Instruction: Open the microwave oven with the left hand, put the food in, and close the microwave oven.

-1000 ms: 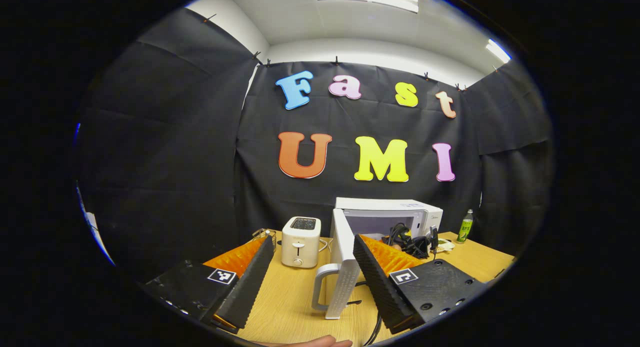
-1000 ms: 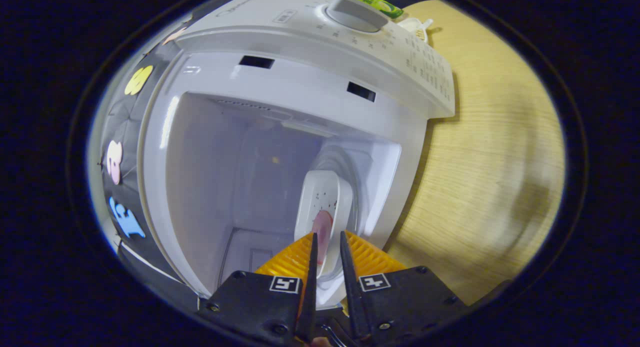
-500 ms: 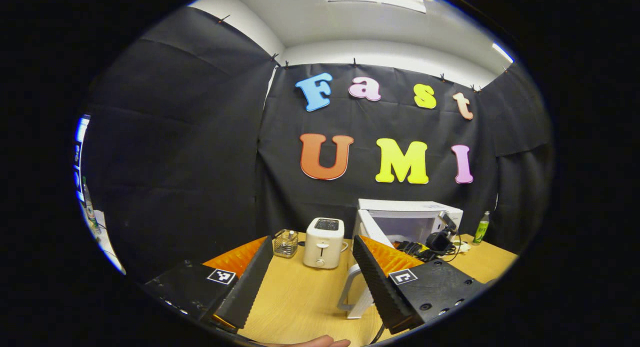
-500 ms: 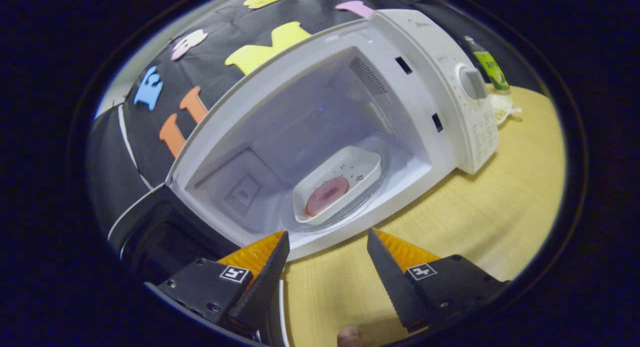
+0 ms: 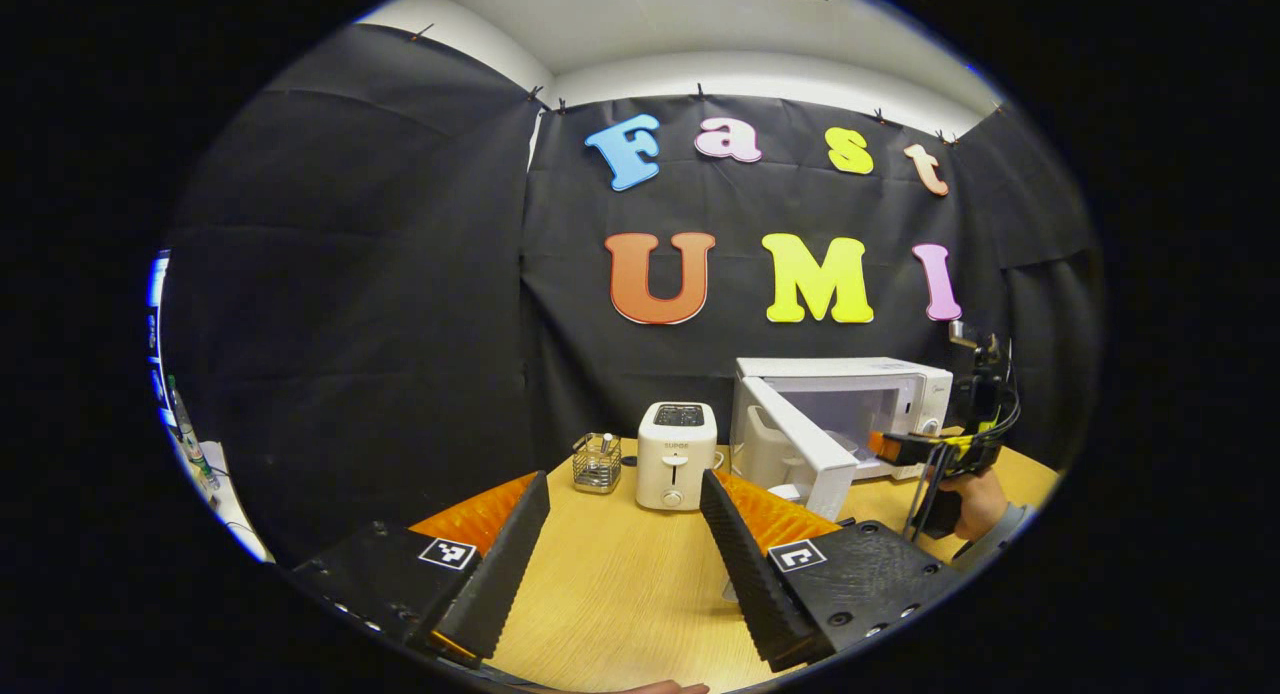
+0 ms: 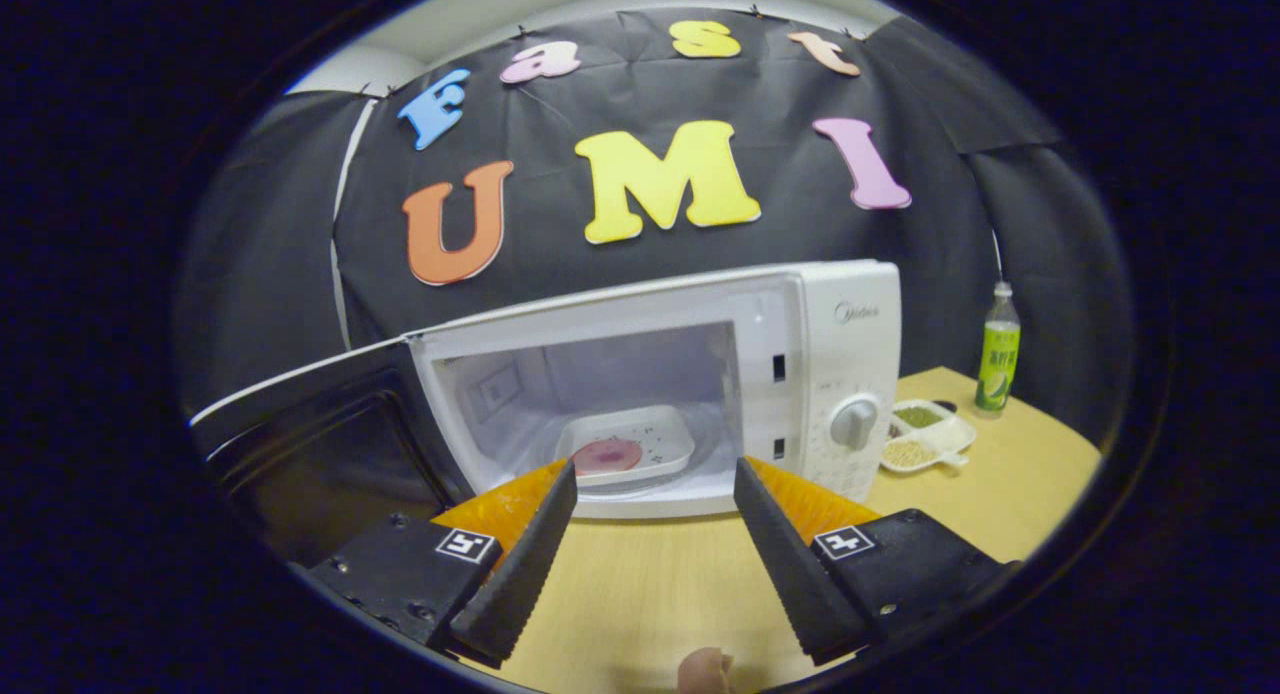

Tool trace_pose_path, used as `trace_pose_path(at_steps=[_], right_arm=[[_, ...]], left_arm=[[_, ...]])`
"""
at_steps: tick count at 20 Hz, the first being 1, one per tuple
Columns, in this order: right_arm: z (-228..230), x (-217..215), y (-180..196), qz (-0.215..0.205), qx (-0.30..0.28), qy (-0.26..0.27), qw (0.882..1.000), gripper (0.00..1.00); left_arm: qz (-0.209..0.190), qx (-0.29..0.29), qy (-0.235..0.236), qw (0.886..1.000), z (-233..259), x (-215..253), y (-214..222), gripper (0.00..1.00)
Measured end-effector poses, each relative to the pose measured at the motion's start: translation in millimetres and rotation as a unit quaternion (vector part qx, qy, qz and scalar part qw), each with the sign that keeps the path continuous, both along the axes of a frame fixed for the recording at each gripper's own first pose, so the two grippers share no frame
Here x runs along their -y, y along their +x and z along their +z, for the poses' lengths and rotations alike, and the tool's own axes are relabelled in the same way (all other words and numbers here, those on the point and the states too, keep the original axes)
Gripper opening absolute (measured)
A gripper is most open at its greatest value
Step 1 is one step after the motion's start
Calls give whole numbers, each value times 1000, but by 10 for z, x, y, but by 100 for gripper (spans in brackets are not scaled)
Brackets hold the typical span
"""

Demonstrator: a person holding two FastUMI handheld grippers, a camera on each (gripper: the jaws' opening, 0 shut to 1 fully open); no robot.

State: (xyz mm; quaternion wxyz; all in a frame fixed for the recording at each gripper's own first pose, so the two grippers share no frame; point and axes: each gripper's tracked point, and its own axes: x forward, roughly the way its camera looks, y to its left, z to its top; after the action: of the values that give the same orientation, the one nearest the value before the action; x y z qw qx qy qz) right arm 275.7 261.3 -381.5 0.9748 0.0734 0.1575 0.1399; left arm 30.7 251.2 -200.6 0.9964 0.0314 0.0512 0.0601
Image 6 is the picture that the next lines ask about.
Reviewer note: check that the divided white dish with beans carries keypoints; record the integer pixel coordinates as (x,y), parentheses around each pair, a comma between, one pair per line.
(940,439)

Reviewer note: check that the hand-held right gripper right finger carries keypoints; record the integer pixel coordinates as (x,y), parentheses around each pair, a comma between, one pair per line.
(790,574)

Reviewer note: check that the pink donut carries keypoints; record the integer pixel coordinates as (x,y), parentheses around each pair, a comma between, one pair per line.
(607,457)

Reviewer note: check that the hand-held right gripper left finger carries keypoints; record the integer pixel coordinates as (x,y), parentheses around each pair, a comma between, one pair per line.
(520,574)

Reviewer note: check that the green drink bottle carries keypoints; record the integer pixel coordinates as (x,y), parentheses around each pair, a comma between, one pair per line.
(997,364)

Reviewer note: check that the white microwave oven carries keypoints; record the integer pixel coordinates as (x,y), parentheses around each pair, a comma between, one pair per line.
(850,304)

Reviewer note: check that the white square plate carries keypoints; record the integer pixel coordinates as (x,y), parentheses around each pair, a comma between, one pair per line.
(660,439)

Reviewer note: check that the black backdrop cloth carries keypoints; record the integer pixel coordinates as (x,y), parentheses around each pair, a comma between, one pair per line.
(560,94)

